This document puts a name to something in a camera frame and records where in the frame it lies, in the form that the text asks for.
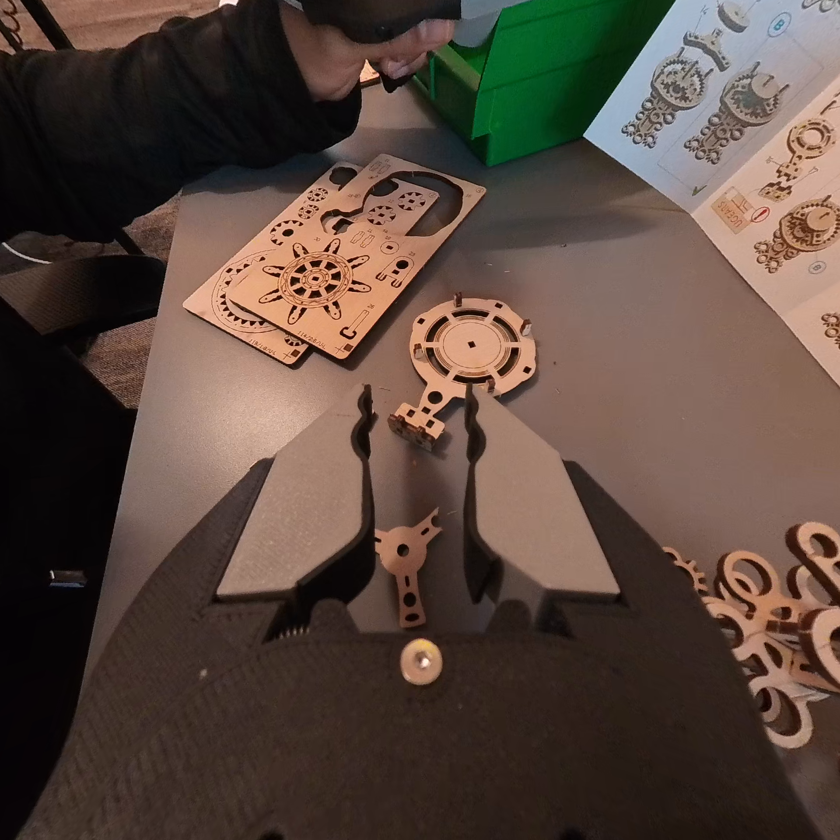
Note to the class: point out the person's dark clothing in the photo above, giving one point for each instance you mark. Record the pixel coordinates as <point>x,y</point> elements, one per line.
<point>39,525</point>

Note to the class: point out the round wooden disc assembly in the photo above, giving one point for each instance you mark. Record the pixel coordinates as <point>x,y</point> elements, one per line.
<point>469,344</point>

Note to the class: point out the green plastic bin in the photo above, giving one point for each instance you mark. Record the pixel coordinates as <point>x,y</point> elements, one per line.
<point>558,79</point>

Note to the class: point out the three-spoke wooden piece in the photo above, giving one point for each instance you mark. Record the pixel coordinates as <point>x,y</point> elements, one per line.
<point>401,550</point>

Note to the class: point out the silver metal buckle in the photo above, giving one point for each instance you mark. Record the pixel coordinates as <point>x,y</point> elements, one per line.
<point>67,578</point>

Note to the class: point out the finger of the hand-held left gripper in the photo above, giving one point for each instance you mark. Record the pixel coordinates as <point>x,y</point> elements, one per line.
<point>476,19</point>

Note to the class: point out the paper instruction sheet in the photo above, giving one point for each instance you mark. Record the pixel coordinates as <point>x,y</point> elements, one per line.
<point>741,210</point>

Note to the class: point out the person's left hand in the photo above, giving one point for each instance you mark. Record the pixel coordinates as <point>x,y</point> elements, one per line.
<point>334,65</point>

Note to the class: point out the wooden parts sheet with wheel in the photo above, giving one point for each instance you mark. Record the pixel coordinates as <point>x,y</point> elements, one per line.
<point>315,282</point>

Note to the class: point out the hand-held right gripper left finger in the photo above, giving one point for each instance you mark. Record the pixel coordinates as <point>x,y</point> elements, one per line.
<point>295,505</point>

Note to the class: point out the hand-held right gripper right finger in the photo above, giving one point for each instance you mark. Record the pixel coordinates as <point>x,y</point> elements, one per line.
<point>538,518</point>

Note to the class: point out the person's left forearm black sleeve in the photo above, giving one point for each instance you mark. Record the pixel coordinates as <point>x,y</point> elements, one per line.
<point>164,118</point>

